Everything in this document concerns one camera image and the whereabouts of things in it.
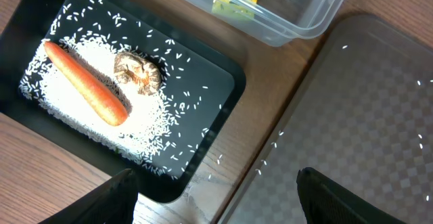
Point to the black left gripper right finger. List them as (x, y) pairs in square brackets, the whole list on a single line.
[(325, 201)]

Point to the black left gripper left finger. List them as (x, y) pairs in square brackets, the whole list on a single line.
[(113, 202)]

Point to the white rice pile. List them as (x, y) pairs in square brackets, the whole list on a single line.
[(125, 85)]

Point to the orange carrot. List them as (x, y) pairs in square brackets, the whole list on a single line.
[(105, 104)]

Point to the brown food scraps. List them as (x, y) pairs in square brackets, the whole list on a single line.
[(138, 72)]

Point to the black waste tray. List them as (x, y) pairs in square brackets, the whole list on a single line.
[(203, 84)]

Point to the dark brown serving tray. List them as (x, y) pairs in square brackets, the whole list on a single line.
[(362, 117)]

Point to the clear plastic bin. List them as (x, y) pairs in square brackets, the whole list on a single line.
[(277, 22)]

